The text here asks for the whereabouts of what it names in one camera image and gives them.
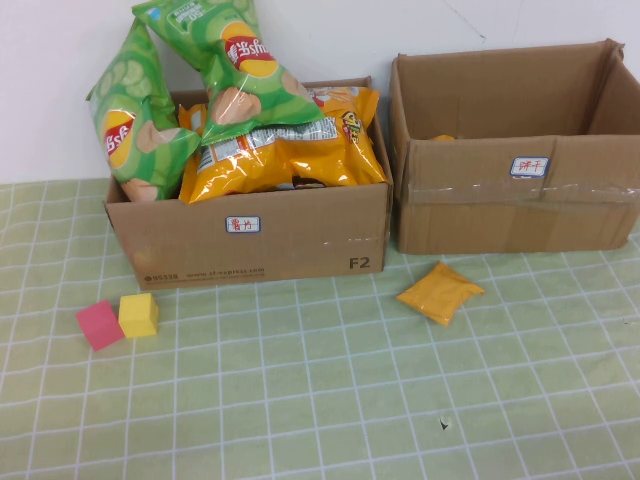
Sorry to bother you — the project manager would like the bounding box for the small orange snack bag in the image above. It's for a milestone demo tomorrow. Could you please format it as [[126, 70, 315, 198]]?
[[178, 102, 209, 136]]

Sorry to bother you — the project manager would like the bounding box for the cardboard box with F2 print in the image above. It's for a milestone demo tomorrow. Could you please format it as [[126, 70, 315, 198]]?
[[103, 75, 395, 291]]

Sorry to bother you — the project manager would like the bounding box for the white handwritten label sticker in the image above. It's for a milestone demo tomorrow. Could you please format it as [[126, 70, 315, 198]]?
[[509, 156, 550, 177], [225, 215, 263, 235]]

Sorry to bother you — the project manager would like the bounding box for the large orange chip bag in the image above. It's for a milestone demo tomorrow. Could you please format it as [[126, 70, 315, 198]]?
[[178, 115, 389, 205]]

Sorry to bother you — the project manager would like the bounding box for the orange Cheetos chip bag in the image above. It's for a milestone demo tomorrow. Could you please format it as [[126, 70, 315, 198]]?
[[304, 85, 381, 147]]

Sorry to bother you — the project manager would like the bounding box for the green checked tablecloth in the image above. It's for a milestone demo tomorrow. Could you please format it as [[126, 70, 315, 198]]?
[[0, 178, 640, 480]]

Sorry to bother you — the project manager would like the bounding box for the taped brown cardboard box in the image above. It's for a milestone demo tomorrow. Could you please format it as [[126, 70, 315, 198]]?
[[388, 38, 640, 255]]

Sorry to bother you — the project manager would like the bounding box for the green Lays chip bag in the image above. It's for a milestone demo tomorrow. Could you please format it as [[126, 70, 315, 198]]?
[[131, 0, 327, 147], [85, 19, 202, 202]]

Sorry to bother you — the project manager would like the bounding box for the yellow foam cube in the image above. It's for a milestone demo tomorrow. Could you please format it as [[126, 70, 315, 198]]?
[[118, 292, 160, 340]]

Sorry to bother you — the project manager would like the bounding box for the pink foam cube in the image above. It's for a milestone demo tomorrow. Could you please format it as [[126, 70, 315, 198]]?
[[75, 299, 126, 352]]

